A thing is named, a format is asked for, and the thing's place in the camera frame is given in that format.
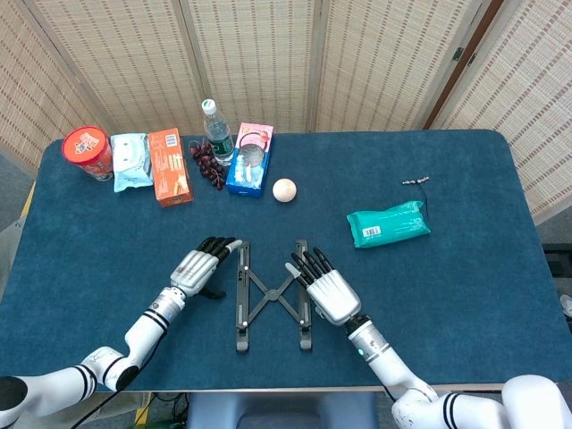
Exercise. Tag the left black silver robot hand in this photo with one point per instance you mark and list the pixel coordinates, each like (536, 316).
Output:
(194, 270)

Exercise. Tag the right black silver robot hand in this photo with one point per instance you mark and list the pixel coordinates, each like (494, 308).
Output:
(333, 297)

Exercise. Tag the black folding stand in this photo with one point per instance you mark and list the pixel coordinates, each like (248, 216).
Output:
(271, 293)

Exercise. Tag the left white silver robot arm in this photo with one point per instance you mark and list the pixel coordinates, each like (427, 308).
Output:
(147, 326)

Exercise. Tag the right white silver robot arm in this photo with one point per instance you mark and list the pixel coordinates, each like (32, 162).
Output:
(380, 353)

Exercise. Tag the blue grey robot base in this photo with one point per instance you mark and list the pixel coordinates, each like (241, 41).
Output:
(277, 411)

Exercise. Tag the blue felt table cover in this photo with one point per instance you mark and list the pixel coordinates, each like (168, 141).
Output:
(134, 250)

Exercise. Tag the green wet wipes pack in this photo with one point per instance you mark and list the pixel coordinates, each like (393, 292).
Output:
(389, 225)

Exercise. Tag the orange snack box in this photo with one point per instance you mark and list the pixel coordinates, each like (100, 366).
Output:
(172, 170)

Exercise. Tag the dark red grape bunch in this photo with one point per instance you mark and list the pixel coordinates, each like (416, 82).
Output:
(206, 163)

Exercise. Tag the pale peach ball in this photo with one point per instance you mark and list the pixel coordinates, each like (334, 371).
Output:
(284, 191)

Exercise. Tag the blue cookie box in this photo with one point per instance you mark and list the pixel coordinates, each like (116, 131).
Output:
(250, 165)

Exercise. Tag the light blue snack bag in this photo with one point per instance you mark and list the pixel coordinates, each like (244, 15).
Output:
(131, 163)

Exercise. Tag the clear plastic water bottle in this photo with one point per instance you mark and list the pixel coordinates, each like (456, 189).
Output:
(219, 138)

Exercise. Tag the red snack can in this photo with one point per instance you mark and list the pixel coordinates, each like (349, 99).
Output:
(87, 147)

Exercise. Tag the woven bamboo folding screen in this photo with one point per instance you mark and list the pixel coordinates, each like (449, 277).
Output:
(254, 58)

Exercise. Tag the black box on floor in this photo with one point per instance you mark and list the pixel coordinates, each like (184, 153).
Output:
(561, 261)

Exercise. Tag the black metal screen hinge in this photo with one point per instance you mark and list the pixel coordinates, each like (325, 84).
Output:
(472, 60)
(458, 54)

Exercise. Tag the brown wooden post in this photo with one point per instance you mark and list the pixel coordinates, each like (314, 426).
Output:
(448, 89)

